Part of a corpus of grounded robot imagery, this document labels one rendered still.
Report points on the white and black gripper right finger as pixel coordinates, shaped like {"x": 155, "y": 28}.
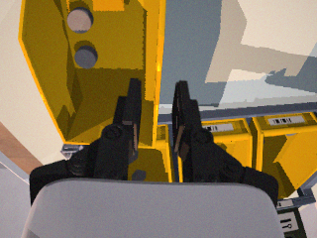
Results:
{"x": 208, "y": 161}

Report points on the dark grey block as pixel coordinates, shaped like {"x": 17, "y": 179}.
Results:
{"x": 139, "y": 175}
{"x": 134, "y": 157}

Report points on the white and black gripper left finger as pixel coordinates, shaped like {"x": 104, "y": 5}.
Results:
{"x": 105, "y": 156}

